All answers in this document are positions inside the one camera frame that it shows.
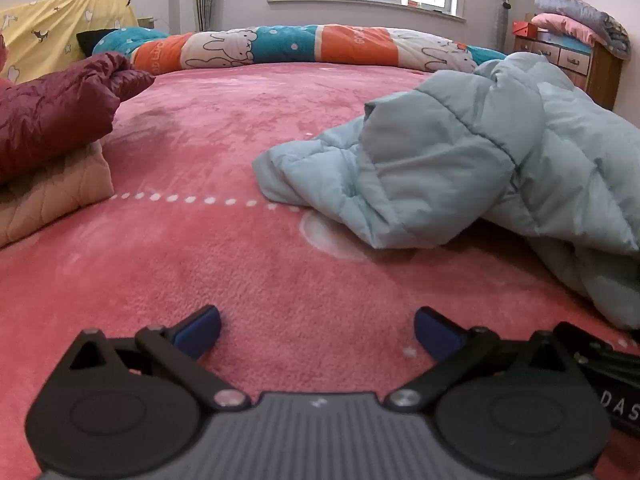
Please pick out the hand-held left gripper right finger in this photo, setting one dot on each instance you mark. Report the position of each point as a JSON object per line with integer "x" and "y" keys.
{"x": 434, "y": 332}

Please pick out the folded teal blanket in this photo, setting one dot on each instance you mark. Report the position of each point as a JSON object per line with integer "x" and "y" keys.
{"x": 565, "y": 42}

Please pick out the wooden dresser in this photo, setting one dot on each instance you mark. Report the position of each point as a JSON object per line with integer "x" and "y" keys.
{"x": 600, "y": 75}

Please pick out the rolled cartoon rabbit quilt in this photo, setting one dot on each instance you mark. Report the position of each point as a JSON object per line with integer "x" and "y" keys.
{"x": 300, "y": 45}

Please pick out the beige quilted jacket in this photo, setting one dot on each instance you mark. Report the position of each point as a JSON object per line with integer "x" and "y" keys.
{"x": 50, "y": 195}

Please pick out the light blue down jacket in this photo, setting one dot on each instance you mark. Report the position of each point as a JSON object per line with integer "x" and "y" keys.
{"x": 450, "y": 160}

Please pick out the red box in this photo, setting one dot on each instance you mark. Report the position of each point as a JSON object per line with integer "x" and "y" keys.
{"x": 525, "y": 29}

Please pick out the yellow printed sheet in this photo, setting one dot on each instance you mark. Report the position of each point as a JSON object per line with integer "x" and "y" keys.
{"x": 45, "y": 25}

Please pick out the black pillow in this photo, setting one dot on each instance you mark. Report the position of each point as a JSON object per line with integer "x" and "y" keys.
{"x": 90, "y": 40}

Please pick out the folded blue-grey blanket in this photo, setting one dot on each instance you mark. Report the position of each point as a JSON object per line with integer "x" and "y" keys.
{"x": 585, "y": 12}

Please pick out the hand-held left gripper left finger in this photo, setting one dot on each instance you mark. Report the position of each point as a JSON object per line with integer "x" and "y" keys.
{"x": 200, "y": 329}

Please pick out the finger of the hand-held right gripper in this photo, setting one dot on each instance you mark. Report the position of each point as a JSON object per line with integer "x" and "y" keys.
{"x": 582, "y": 342}

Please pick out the folded pink blanket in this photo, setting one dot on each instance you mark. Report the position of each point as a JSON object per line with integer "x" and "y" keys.
{"x": 565, "y": 27}

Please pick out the pink fleece bed blanket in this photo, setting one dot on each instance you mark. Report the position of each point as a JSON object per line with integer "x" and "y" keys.
{"x": 200, "y": 260}

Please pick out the maroon down jacket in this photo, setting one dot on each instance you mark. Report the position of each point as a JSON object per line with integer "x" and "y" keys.
{"x": 50, "y": 110}

